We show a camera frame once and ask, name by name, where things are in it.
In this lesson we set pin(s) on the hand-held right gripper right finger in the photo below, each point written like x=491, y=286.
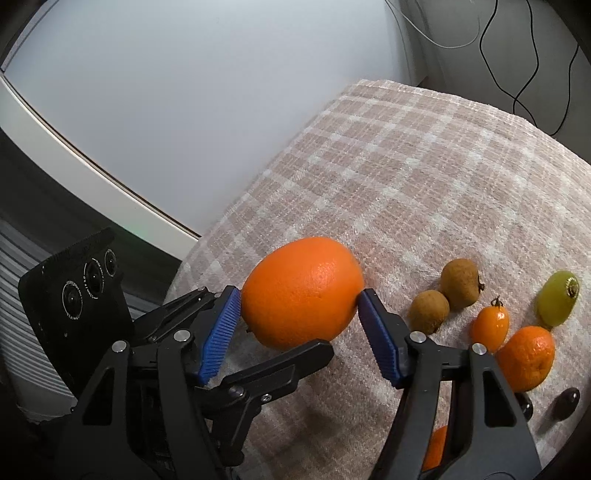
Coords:
x=376, y=332

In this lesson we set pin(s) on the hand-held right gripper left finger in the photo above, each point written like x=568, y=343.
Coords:
x=221, y=332

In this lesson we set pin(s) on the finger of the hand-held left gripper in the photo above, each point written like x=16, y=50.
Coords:
x=277, y=371
x=184, y=307

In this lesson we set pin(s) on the small brown kiwi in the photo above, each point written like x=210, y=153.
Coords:
x=428, y=311
x=459, y=284

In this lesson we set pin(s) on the large orange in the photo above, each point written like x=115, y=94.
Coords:
x=300, y=290

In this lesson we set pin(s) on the kumquat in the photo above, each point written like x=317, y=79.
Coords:
x=489, y=327

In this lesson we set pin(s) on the tangerine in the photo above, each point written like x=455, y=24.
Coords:
x=526, y=357
x=436, y=447

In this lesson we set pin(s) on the green kiwi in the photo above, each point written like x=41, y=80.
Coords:
x=554, y=300

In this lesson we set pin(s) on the plaid tablecloth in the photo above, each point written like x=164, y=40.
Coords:
x=392, y=184

